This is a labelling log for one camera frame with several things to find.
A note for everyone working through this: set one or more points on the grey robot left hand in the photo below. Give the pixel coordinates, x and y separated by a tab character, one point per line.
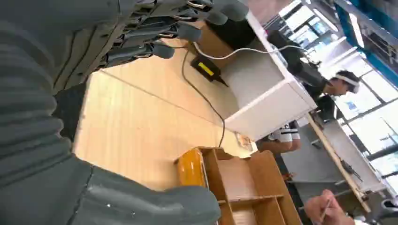
93	31

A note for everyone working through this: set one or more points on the ribbed grey left arm sleeve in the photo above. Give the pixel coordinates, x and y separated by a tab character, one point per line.
25	108

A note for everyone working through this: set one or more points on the black device with yellow label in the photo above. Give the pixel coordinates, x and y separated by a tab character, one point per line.
206	69

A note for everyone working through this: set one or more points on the black block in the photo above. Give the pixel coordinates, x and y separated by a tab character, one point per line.
236	34

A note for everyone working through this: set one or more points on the glossy orange card stack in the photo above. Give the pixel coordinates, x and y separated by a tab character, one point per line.
190	169

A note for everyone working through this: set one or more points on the small printed card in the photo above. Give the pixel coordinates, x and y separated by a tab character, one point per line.
244	141

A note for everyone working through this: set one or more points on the white desk cabinet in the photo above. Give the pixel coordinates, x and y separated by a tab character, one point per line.
267	105

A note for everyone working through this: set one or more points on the person in striped shirt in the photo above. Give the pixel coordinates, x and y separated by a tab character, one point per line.
284	135

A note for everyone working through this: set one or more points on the person with white headset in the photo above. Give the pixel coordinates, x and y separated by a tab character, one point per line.
311	76

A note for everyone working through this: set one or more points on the wooden card box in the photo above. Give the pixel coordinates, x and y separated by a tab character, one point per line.
264	177

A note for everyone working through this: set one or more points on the long wood-edged table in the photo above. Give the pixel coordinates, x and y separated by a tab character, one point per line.
351	149

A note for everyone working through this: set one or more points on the black tool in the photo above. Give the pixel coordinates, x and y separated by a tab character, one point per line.
350	170

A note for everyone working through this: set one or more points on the person's hand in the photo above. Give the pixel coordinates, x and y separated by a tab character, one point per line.
332	214

